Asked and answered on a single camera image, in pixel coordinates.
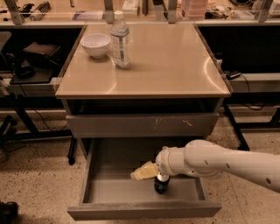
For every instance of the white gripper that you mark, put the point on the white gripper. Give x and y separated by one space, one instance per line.
164 164

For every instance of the dark pepsi can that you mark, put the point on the dark pepsi can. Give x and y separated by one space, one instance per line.
161 182

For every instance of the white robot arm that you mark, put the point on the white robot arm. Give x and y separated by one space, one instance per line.
200 158

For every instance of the open grey middle drawer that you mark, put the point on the open grey middle drawer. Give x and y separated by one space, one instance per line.
109 193

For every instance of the closed grey top drawer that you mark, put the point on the closed grey top drawer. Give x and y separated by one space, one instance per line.
149 125

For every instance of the grey drawer cabinet with counter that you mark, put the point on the grey drawer cabinet with counter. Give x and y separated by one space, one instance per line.
171 72

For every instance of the black table leg right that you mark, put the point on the black table leg right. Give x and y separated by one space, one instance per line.
243 144

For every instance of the black power adapter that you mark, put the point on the black power adapter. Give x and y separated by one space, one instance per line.
232 75

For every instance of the white ceramic bowl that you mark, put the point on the white ceramic bowl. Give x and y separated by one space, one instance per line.
96 45

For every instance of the clear plastic water bottle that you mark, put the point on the clear plastic water bottle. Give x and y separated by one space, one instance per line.
120 36

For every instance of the dark object floor corner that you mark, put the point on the dark object floor corner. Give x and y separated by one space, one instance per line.
8 212

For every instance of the pink stacked plastic bins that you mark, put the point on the pink stacked plastic bins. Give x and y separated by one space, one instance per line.
193 9

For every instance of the grey roll on shelf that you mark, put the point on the grey roll on shelf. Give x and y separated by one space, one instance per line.
40 11

